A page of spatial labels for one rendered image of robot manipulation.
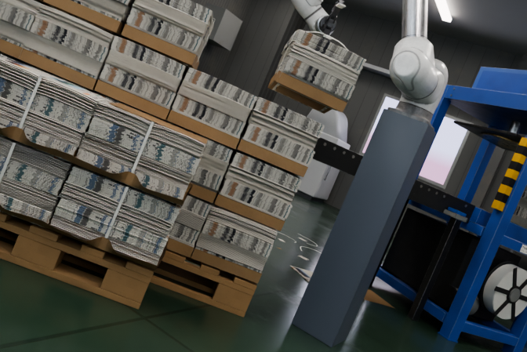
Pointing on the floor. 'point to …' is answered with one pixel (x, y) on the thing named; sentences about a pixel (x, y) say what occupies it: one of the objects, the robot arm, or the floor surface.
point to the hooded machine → (314, 183)
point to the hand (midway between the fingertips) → (335, 20)
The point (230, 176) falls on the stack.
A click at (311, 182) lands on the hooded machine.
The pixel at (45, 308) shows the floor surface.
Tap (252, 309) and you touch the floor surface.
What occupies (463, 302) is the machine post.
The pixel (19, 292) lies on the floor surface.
